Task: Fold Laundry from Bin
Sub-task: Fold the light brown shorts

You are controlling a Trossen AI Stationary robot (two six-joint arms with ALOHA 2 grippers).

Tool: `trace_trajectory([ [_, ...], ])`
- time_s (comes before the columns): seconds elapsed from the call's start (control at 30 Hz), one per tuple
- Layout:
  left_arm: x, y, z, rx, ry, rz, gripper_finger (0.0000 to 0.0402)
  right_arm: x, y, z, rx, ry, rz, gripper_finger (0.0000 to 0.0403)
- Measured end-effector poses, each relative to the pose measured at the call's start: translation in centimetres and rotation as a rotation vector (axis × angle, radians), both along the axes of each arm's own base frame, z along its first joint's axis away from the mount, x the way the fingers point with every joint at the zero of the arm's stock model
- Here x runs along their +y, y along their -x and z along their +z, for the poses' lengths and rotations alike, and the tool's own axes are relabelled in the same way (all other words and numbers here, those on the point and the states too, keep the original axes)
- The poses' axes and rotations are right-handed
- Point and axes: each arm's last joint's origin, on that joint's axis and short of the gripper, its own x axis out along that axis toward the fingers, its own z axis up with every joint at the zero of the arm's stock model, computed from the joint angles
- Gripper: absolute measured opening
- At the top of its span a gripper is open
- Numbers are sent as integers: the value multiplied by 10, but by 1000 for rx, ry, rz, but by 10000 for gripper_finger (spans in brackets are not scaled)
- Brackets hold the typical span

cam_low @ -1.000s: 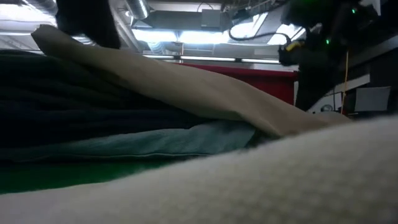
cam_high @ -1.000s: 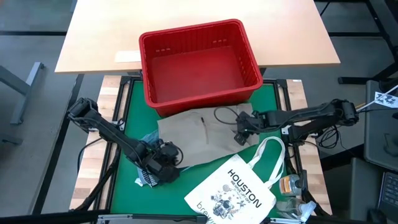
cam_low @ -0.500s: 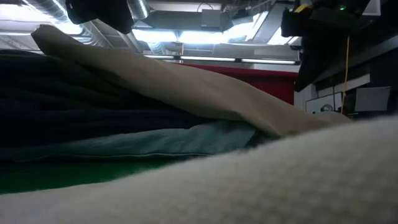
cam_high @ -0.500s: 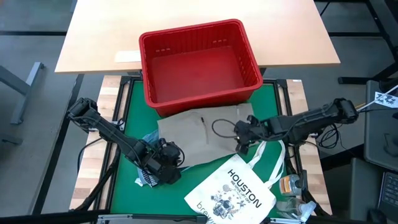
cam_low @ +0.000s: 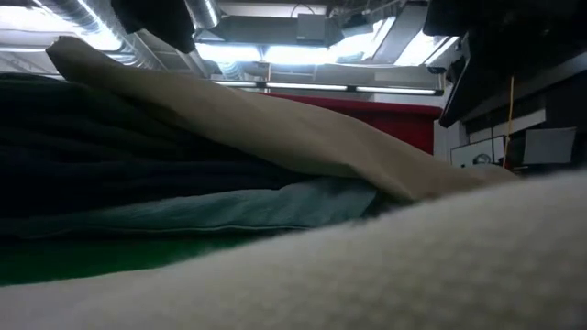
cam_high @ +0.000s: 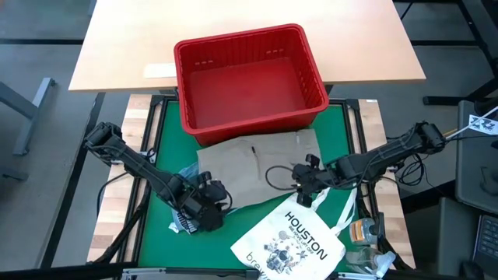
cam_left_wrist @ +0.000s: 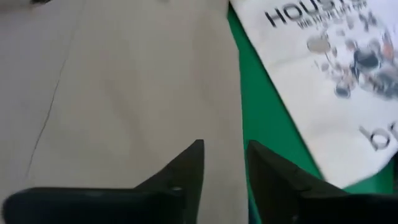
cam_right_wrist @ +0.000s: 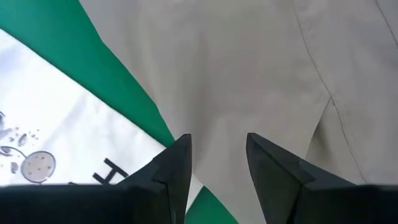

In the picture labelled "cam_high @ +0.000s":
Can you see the light wooden desk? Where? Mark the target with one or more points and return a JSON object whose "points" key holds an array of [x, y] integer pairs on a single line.
{"points": [[136, 39]]}

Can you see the black stand strut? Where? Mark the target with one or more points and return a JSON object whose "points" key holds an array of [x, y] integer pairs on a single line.
{"points": [[122, 228]]}

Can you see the black metal desk leg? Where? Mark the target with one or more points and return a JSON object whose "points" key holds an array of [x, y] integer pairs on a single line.
{"points": [[478, 46]]}

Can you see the orange label sanitizer bottle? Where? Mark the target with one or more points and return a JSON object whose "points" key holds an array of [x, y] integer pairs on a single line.
{"points": [[362, 231]]}

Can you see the dark grey cabinet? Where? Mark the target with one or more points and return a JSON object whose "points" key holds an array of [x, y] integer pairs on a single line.
{"points": [[439, 241]]}

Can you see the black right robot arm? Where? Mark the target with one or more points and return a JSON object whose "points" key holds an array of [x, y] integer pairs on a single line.
{"points": [[389, 155]]}

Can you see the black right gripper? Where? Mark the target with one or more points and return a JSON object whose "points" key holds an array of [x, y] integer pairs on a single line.
{"points": [[319, 177]]}

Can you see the clear spray bottle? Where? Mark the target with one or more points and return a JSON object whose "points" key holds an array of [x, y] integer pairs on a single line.
{"points": [[365, 260]]}

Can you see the white printed t-shirt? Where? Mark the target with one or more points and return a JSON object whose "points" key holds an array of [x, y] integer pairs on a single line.
{"points": [[295, 241]]}

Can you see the grey metal desk leg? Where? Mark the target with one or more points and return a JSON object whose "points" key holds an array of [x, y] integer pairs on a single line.
{"points": [[31, 109]]}

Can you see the khaki garment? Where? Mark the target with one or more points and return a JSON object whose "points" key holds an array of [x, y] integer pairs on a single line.
{"points": [[233, 167]]}

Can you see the black computer mouse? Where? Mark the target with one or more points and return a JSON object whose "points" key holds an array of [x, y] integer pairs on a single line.
{"points": [[470, 270]]}

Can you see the navy Puma t-shirt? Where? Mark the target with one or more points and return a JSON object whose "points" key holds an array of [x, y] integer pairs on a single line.
{"points": [[184, 223]]}

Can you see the laptop keyboard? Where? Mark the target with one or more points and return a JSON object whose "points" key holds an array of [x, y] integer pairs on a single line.
{"points": [[488, 241]]}

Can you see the white label strip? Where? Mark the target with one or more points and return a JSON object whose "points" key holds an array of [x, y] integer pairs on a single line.
{"points": [[159, 71]]}

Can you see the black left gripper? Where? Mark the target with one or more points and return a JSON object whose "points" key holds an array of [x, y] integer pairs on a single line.
{"points": [[194, 194]]}

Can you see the grey plastic case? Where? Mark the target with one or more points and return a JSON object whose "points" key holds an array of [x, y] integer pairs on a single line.
{"points": [[476, 163]]}

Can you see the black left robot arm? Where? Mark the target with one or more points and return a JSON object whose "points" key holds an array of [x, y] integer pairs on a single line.
{"points": [[132, 163]]}

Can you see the red fabric laundry bin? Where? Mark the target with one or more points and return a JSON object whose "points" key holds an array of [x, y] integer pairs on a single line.
{"points": [[249, 89]]}

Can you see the white patterned tag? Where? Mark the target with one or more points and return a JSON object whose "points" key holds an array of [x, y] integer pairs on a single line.
{"points": [[482, 125]]}

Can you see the black metal table frame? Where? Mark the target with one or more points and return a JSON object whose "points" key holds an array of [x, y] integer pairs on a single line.
{"points": [[353, 107]]}

